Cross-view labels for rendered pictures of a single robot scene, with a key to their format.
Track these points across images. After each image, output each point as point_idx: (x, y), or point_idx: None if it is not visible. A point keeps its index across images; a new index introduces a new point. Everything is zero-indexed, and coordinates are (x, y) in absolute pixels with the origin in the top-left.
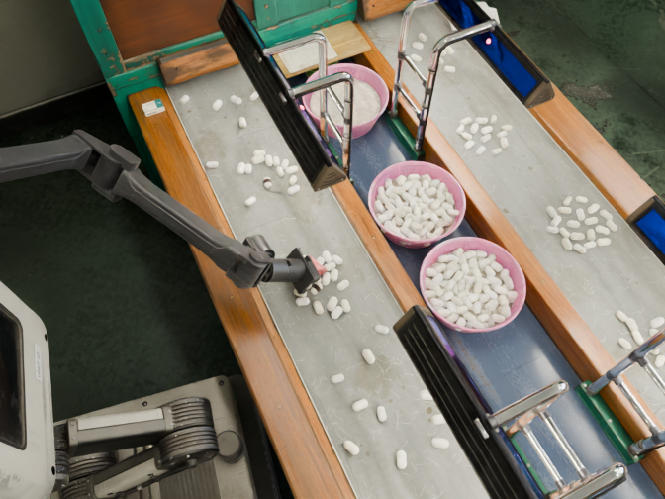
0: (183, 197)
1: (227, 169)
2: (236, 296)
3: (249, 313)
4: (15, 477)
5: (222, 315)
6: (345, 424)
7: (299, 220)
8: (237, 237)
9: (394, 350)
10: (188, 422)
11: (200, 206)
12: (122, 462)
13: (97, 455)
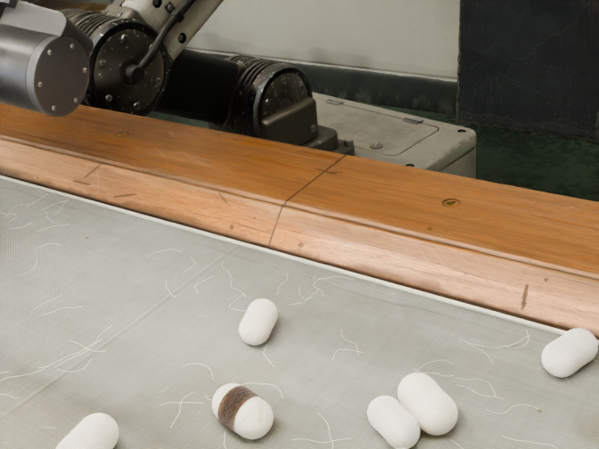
0: (496, 203)
1: (496, 388)
2: (110, 138)
3: (54, 134)
4: None
5: (123, 113)
6: None
7: (12, 375)
8: (222, 244)
9: None
10: (78, 21)
11: (410, 210)
12: (190, 50)
13: (256, 81)
